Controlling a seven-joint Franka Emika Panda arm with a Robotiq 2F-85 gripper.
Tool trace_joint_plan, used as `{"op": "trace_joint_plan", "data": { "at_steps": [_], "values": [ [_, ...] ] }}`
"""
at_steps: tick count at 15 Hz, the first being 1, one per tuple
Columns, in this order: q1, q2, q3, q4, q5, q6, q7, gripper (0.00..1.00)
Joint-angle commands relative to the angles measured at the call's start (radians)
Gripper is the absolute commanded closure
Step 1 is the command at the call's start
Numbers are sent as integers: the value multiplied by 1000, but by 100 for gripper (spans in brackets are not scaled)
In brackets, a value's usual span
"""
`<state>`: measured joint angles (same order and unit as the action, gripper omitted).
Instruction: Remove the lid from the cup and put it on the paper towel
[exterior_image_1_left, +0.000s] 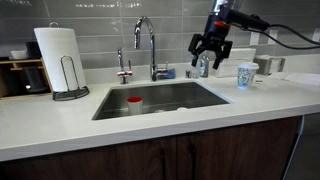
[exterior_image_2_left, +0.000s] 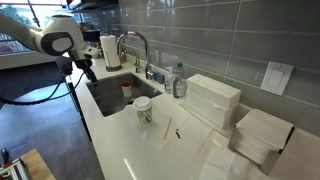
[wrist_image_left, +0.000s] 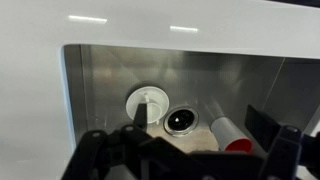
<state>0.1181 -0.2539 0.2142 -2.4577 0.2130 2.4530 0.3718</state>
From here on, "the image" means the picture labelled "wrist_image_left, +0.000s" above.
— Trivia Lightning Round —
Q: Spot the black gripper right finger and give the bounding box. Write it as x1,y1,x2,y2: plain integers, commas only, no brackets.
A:
244,104,320,180

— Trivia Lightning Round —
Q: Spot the round metal sink drain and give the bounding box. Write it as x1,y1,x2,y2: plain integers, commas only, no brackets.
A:
163,105,200,137

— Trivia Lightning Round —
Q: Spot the grey cup red inside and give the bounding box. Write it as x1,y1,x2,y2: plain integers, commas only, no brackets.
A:
209,115,253,154

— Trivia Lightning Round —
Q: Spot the white round plastic lid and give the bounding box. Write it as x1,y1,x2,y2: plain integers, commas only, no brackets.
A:
125,85,170,125

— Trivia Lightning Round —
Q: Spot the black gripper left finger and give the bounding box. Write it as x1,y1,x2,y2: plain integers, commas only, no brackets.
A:
61,103,201,180

